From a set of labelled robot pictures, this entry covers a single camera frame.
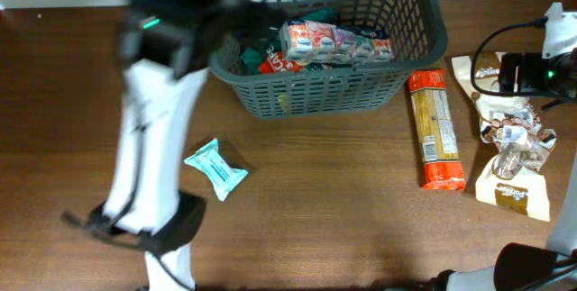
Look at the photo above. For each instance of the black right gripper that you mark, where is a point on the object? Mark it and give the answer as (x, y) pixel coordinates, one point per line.
(528, 63)

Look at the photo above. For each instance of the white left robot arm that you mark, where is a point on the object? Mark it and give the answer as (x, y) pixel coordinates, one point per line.
(146, 210)

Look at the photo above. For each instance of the beige rice pouch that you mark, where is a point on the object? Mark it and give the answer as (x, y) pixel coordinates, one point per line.
(501, 119)

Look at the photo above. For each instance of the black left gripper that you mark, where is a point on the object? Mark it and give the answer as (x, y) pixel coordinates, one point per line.
(256, 20)

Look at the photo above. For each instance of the beige nut mix pouch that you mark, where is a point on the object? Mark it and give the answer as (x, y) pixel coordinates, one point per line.
(513, 179)

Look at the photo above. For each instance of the grey plastic mesh basket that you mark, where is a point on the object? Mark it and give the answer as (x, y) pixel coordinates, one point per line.
(418, 38)

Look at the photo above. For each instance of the Kleenex tissue multipack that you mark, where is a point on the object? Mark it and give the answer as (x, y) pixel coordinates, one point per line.
(314, 42)

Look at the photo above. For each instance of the mint green wipes packet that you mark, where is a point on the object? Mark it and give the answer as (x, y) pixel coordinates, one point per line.
(222, 176)

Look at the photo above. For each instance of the green Nescafe coffee bag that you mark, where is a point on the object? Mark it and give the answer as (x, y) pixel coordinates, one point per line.
(269, 59)

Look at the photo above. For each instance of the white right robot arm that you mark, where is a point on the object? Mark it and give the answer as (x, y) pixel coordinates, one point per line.
(518, 266)

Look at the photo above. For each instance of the red spaghetti pasta packet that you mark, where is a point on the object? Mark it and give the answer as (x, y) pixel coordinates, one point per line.
(436, 137)

